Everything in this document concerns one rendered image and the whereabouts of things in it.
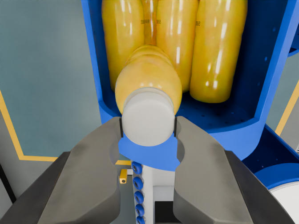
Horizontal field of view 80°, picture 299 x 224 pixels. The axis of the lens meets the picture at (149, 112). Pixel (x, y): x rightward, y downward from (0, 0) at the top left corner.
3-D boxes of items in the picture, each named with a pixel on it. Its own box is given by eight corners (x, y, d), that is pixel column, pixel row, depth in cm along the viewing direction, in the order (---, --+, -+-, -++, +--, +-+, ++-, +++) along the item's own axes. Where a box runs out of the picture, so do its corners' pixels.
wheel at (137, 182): (139, 193, 62) (143, 190, 63) (138, 184, 60) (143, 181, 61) (132, 185, 65) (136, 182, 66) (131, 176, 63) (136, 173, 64)
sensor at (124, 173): (122, 174, 70) (119, 184, 66) (121, 168, 68) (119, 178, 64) (141, 174, 70) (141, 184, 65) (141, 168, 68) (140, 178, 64)
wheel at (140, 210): (141, 219, 69) (145, 216, 70) (140, 212, 67) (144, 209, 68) (134, 210, 72) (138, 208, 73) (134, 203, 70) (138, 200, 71)
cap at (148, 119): (114, 106, 14) (109, 116, 12) (158, 82, 13) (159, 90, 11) (139, 142, 15) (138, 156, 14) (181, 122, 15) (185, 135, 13)
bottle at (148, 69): (120, 57, 30) (83, 99, 13) (157, 34, 29) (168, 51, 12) (141, 92, 33) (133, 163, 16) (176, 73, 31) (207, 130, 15)
